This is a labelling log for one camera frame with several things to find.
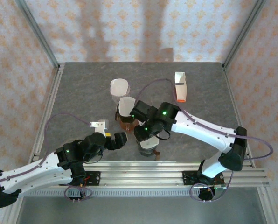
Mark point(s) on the aluminium table edge rail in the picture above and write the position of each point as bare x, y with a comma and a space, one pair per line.
48, 112
235, 105

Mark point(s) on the white paper coffee filter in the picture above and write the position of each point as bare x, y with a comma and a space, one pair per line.
126, 106
150, 143
119, 87

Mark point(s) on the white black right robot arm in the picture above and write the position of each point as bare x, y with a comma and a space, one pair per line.
199, 128

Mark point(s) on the smoky grey glass cup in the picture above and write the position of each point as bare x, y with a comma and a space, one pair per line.
147, 151

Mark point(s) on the aluminium frame post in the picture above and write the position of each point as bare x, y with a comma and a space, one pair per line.
243, 35
39, 35

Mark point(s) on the clear plastic coffee dripper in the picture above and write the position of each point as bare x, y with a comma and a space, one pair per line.
115, 100

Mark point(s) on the orange coffee filter box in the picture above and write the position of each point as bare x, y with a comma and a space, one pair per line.
181, 101

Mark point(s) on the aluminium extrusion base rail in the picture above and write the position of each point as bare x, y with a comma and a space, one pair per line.
141, 175

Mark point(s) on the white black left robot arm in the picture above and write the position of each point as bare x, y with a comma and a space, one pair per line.
36, 168

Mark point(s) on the aluminium frame leg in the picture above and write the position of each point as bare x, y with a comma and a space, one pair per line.
14, 212
267, 205

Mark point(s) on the dark right wrist camera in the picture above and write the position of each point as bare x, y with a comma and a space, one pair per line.
142, 106

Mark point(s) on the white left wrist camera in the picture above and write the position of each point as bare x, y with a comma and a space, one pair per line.
101, 127

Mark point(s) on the grey metal shelf panel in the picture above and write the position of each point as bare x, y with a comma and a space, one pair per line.
139, 210

